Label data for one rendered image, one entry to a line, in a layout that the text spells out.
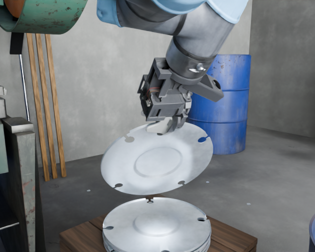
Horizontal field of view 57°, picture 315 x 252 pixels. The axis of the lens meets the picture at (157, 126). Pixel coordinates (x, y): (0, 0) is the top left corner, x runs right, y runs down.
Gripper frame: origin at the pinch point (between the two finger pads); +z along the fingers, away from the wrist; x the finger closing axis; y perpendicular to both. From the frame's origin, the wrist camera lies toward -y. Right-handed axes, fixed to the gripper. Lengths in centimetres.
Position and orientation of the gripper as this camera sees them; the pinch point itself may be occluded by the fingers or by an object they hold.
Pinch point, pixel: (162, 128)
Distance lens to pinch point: 65.3
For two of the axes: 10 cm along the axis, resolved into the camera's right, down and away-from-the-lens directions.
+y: -9.2, 0.8, -3.8
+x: 2.7, 8.3, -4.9
